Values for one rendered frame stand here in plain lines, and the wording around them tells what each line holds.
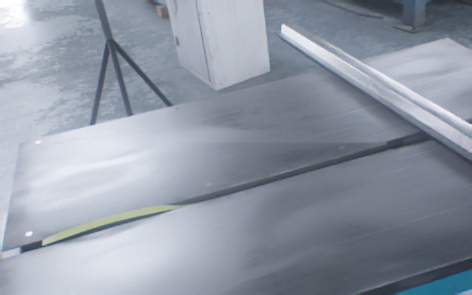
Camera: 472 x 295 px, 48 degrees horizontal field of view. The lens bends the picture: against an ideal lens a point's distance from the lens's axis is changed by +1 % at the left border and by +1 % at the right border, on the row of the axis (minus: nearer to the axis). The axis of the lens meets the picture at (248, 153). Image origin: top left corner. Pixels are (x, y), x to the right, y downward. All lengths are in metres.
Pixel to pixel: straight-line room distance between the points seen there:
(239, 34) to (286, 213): 2.11
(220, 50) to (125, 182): 1.95
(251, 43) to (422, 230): 2.22
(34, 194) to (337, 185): 0.47
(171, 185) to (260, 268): 0.23
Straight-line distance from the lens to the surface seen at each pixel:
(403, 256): 0.65
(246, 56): 2.82
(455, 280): 0.69
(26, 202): 0.88
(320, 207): 0.72
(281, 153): 0.84
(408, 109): 0.92
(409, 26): 3.38
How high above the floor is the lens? 1.19
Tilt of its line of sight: 33 degrees down
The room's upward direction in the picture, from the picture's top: 8 degrees counter-clockwise
